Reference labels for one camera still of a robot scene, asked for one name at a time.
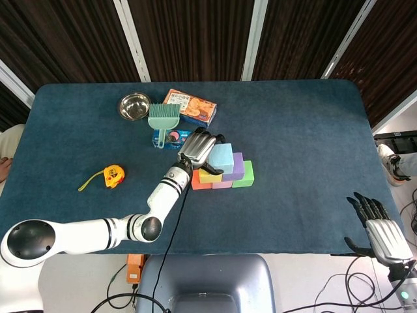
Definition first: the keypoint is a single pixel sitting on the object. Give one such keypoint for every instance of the grey robot body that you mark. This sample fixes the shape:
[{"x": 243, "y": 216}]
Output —
[{"x": 208, "y": 280}]

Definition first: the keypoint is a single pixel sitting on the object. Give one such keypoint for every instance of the stainless steel bowl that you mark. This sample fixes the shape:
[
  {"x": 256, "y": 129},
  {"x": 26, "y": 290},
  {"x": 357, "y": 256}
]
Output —
[{"x": 133, "y": 106}]

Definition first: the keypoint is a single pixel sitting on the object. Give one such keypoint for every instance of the light blue foam block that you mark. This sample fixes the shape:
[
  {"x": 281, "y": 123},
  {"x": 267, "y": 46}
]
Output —
[{"x": 223, "y": 158}]

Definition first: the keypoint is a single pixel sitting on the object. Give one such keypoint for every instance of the pink foam block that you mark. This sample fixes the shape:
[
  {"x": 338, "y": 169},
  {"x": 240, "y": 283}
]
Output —
[{"x": 222, "y": 185}]

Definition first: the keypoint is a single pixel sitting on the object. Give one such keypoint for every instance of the purple foam block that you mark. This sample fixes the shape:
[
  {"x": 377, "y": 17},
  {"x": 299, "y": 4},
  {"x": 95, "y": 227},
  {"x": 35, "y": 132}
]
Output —
[{"x": 238, "y": 168}]

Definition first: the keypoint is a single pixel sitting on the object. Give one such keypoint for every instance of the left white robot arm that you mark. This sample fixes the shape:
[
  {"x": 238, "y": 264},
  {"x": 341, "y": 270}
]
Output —
[{"x": 78, "y": 236}]

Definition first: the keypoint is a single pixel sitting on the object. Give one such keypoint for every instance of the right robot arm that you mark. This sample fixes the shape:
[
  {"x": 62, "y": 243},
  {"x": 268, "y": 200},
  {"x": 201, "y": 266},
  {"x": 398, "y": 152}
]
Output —
[{"x": 402, "y": 290}]

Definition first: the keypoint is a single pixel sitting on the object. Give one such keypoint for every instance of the green foam block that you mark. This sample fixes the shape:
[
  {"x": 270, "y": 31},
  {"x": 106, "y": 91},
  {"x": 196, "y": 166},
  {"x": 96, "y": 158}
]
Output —
[{"x": 246, "y": 177}]

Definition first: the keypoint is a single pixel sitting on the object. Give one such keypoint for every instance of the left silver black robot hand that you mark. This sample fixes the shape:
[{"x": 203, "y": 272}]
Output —
[{"x": 197, "y": 146}]

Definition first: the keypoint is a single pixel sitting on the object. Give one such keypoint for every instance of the grey trouser leg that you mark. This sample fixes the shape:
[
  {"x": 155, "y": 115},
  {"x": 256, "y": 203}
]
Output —
[{"x": 410, "y": 164}]

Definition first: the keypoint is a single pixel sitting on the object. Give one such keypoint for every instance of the white sneaker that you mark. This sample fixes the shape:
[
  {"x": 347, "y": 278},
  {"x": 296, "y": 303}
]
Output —
[{"x": 391, "y": 163}]

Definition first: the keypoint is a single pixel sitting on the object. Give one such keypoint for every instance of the orange foam block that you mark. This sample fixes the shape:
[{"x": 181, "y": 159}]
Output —
[{"x": 200, "y": 185}]

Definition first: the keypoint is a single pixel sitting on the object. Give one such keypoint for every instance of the blue Oreo cookie box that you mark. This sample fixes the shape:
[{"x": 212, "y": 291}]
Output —
[{"x": 174, "y": 137}]

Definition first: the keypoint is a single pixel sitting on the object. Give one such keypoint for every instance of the yellow tape measure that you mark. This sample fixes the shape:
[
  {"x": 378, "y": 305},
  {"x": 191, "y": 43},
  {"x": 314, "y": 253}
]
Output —
[{"x": 112, "y": 176}]

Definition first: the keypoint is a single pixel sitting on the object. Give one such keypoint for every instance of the yellow foam block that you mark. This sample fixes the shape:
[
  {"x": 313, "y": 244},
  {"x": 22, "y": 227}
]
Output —
[{"x": 208, "y": 177}]

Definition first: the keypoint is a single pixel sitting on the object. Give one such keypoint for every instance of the seated person in beige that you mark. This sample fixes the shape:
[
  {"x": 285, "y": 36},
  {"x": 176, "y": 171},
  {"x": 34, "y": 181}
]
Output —
[{"x": 8, "y": 146}]

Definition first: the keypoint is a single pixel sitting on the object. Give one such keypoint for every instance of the orange box on floor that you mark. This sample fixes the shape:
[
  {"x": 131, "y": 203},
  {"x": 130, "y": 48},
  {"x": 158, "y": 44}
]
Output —
[{"x": 134, "y": 267}]

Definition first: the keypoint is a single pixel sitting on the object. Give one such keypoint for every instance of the orange cookie box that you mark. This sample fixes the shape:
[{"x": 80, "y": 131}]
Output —
[{"x": 192, "y": 107}]

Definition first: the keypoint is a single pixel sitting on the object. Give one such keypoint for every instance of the dark blue table cloth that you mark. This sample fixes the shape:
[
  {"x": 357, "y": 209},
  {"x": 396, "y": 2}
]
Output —
[{"x": 293, "y": 146}]

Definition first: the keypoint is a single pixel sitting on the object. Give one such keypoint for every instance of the black equipment stand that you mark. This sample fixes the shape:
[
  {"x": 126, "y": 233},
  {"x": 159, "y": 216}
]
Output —
[{"x": 395, "y": 141}]

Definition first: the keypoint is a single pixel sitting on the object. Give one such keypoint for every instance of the white partition frame post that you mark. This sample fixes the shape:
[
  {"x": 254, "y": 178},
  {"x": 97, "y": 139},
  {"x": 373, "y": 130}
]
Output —
[
  {"x": 16, "y": 84},
  {"x": 133, "y": 42},
  {"x": 394, "y": 114},
  {"x": 348, "y": 39},
  {"x": 254, "y": 39}
]

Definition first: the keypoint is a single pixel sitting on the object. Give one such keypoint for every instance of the green hand brush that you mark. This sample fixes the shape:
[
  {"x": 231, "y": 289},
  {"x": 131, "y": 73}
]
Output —
[{"x": 163, "y": 120}]

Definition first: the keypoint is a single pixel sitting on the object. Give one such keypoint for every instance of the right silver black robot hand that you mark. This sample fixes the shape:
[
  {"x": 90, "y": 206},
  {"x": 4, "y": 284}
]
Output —
[{"x": 387, "y": 239}]

